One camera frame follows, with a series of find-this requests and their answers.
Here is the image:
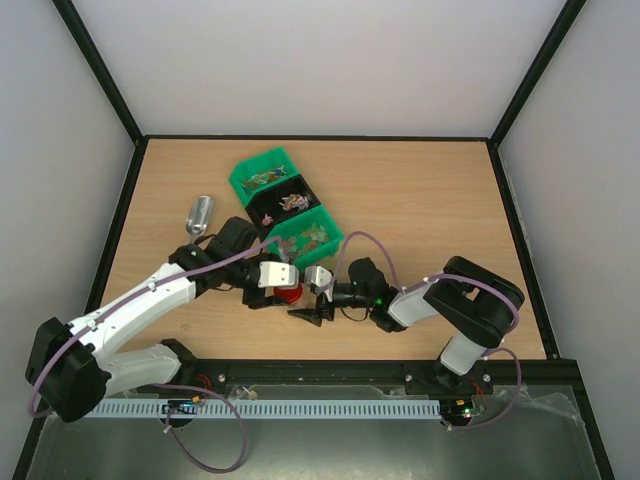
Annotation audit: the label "red jar lid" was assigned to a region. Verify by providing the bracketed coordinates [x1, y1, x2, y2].
[273, 285, 303, 305]

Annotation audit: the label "green bin star candies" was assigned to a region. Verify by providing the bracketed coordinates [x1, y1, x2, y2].
[268, 206, 344, 271]

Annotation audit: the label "metal candy scoop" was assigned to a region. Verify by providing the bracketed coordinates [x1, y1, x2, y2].
[185, 195, 214, 243]

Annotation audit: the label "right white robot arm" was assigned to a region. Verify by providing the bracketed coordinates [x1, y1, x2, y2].
[289, 256, 525, 392]

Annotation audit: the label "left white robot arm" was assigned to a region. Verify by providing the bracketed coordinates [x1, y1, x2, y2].
[25, 217, 299, 422]

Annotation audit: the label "green bin wrapped candies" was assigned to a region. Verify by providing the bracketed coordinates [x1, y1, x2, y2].
[229, 147, 299, 207]

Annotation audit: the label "black bin lollipops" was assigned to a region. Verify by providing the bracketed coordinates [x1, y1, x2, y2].
[245, 175, 322, 240]

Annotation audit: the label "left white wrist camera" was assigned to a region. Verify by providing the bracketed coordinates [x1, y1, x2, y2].
[258, 261, 300, 289]

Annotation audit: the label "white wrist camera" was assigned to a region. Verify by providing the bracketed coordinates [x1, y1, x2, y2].
[304, 265, 334, 301]
[258, 261, 300, 289]

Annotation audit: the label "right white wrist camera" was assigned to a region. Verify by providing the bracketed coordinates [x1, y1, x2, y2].
[304, 265, 334, 301]

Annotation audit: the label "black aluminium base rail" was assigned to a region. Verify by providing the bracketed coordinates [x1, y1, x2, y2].
[119, 357, 581, 399]

